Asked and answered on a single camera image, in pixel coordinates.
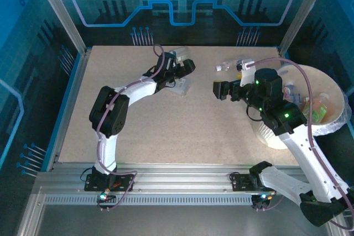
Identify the white green label bottle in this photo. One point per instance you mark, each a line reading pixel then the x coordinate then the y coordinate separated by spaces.
pixel 183 53

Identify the red label bottle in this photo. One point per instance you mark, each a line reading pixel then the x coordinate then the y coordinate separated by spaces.
pixel 288 91

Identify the clear ribbed bottle white cap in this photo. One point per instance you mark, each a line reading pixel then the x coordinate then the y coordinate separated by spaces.
pixel 225 66

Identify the green label clear bottle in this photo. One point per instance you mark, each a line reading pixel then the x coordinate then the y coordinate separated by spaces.
pixel 322 111

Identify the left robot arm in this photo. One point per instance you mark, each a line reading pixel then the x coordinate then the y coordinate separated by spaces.
pixel 106 150

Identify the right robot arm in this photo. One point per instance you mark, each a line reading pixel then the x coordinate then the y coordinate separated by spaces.
pixel 301 150

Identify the white ribbed bin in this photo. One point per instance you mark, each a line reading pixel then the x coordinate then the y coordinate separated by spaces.
pixel 332 81

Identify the clear plastic bin liner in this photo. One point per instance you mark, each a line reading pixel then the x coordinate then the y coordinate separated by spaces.
pixel 336 128

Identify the small lit connector board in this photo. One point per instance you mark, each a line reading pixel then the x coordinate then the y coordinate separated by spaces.
pixel 261 197
pixel 103 196

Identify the grey metal front panel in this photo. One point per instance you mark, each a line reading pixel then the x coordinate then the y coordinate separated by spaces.
pixel 179 222

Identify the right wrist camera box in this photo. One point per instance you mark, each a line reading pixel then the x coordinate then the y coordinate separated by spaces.
pixel 245 65

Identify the aluminium frame post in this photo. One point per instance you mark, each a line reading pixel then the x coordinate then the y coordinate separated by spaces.
pixel 59 12
pixel 301 12

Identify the aluminium front rail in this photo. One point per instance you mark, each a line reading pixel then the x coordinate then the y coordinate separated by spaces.
pixel 179 176

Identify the aluminium table side rail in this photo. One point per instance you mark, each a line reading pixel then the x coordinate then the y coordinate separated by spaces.
pixel 69 109

